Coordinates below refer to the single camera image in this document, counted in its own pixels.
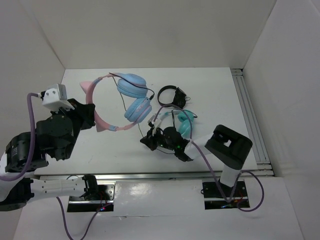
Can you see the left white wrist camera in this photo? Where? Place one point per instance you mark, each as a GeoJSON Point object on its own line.
{"type": "Point", "coordinates": [55, 98]}

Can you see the teal white cat-ear headphones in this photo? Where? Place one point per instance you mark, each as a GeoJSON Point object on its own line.
{"type": "Point", "coordinates": [181, 121]}

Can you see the aluminium front rail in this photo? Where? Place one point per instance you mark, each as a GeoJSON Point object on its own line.
{"type": "Point", "coordinates": [132, 176]}

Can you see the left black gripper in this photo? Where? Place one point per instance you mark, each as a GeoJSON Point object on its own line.
{"type": "Point", "coordinates": [86, 111]}

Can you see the aluminium side rail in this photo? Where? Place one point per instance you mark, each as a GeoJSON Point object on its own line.
{"type": "Point", "coordinates": [264, 167]}

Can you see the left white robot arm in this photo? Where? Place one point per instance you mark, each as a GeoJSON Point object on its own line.
{"type": "Point", "coordinates": [18, 187]}

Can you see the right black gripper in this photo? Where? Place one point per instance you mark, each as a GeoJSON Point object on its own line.
{"type": "Point", "coordinates": [149, 139]}

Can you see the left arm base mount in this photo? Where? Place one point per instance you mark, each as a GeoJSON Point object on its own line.
{"type": "Point", "coordinates": [102, 196]}

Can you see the pink blue cat-ear headphones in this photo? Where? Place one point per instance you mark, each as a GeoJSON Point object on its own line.
{"type": "Point", "coordinates": [130, 85]}

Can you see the black on-ear headphones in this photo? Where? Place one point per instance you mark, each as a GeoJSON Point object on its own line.
{"type": "Point", "coordinates": [180, 98]}

